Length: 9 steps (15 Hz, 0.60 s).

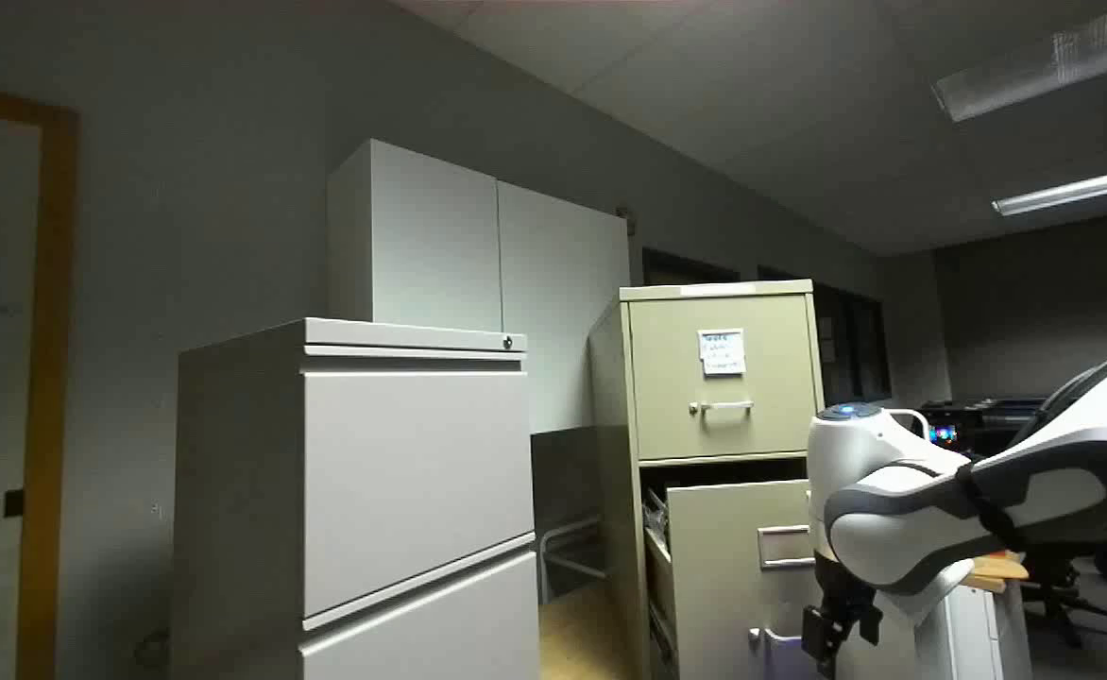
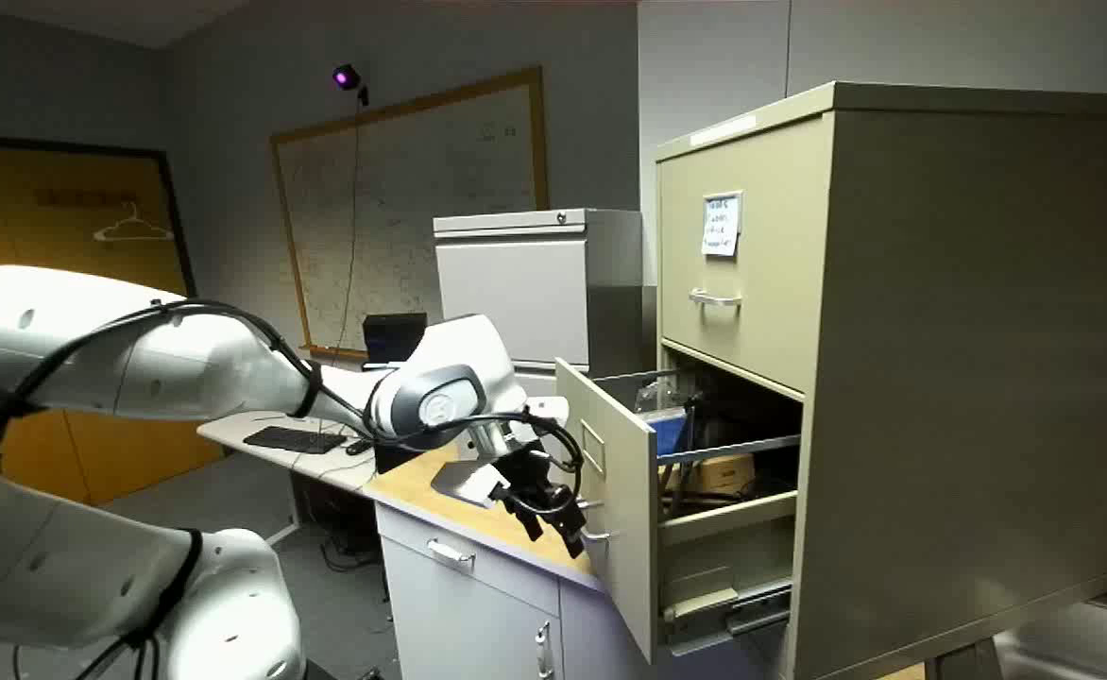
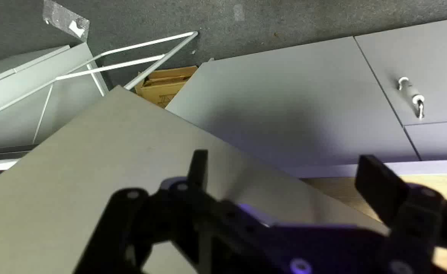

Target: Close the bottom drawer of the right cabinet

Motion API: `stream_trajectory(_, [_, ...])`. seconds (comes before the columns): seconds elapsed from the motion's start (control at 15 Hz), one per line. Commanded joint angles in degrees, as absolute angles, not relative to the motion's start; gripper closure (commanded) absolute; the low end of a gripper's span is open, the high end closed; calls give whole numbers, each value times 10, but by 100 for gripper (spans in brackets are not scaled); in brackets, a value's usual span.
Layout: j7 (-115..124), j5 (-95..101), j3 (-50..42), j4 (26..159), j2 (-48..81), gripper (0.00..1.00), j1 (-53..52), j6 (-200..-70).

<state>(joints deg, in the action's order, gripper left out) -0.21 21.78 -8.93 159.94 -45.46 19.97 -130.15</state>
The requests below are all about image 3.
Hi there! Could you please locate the grey cabinet door front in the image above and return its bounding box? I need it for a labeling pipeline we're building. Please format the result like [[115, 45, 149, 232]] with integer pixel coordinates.
[[167, 37, 416, 168]]

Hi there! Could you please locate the grey open bottom drawer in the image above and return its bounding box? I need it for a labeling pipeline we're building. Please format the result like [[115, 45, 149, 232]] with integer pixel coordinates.
[[0, 88, 385, 274]]

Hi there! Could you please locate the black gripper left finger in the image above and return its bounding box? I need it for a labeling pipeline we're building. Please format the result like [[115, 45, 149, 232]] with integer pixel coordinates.
[[73, 147, 210, 274]]

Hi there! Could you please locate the grey upper cabinet door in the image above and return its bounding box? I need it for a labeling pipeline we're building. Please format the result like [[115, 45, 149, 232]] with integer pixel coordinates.
[[355, 19, 447, 124]]

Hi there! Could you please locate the white wire drawer rail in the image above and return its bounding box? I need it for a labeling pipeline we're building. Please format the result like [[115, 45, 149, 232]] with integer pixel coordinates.
[[0, 30, 199, 124]]

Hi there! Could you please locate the brown cardboard box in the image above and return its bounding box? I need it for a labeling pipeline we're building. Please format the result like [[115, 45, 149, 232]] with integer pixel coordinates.
[[134, 65, 196, 107]]

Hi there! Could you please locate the silver metal bracket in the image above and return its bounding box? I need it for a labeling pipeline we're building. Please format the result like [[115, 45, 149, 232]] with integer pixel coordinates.
[[42, 0, 90, 40]]

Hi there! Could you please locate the grey cabinet door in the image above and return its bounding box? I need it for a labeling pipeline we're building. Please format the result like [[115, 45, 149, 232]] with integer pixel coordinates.
[[355, 19, 447, 124], [167, 37, 416, 168]]

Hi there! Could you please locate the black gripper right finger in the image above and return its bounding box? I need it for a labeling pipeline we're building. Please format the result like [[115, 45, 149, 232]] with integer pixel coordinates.
[[353, 155, 447, 274]]

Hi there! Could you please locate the silver cabinet door handle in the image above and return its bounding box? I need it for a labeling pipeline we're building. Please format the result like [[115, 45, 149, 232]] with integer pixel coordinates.
[[398, 75, 425, 118]]

